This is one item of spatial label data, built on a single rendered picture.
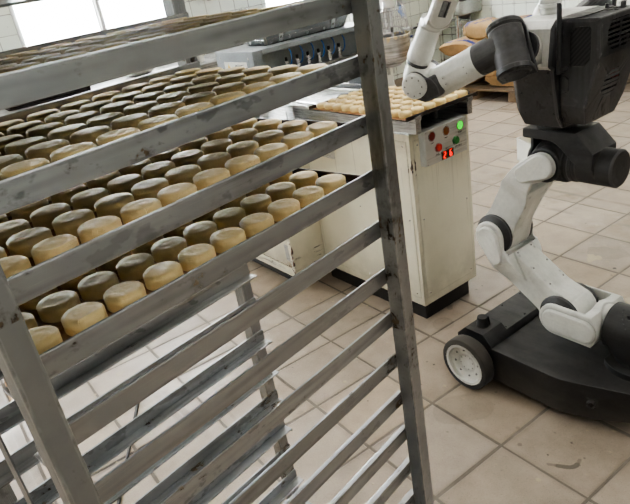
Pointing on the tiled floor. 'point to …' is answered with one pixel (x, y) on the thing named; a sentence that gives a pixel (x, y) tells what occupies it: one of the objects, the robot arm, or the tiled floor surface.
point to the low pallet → (489, 90)
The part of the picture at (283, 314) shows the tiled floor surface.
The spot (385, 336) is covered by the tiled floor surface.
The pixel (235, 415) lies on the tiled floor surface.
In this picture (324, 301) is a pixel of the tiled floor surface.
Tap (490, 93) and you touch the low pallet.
